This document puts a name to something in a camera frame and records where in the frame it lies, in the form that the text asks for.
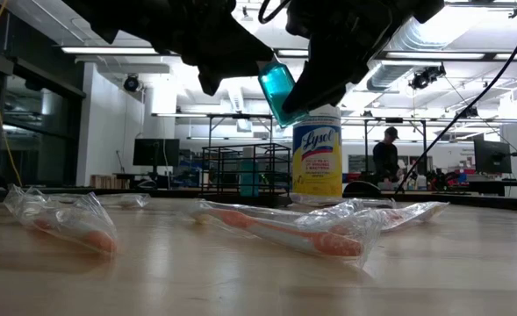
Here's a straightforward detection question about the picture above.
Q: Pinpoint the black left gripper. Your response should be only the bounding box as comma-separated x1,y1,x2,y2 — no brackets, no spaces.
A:
62,0,276,97

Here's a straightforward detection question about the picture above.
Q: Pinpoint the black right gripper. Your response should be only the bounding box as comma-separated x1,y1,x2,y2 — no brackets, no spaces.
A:
283,0,446,114

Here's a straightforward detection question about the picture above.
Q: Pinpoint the orange toothbrush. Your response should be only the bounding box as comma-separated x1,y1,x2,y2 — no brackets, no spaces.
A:
2,183,118,256
190,199,384,267

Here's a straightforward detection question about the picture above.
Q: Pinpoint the yellow Lysol wipes canister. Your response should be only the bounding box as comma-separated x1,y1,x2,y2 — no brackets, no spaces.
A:
291,104,344,198

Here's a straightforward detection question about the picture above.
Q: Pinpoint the person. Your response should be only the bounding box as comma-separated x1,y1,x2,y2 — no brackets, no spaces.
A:
371,126,403,184

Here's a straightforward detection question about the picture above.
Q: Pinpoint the black office chair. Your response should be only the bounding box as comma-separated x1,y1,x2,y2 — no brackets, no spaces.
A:
342,180,383,198

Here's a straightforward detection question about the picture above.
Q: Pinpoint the black computer monitor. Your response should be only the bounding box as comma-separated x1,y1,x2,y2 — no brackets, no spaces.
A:
473,139,513,175
133,138,182,168

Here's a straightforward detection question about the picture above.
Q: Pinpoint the wooden crate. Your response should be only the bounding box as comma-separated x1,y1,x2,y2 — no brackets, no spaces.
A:
90,174,130,190

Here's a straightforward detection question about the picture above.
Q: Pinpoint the black metal workstation frame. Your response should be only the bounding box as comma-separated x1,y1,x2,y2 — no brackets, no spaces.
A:
206,112,273,148
363,116,428,176

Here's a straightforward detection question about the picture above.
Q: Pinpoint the silver ventilation duct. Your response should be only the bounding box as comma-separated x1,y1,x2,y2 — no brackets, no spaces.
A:
365,17,461,92

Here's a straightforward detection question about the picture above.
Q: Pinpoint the black ceiling camera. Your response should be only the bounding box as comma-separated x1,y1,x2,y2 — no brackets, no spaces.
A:
123,74,141,94

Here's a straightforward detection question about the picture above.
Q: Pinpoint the black wire basket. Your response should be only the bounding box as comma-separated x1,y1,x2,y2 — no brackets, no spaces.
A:
199,142,292,208

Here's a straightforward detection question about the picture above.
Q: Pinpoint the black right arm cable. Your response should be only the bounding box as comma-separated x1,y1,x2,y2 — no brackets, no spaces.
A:
393,6,517,195

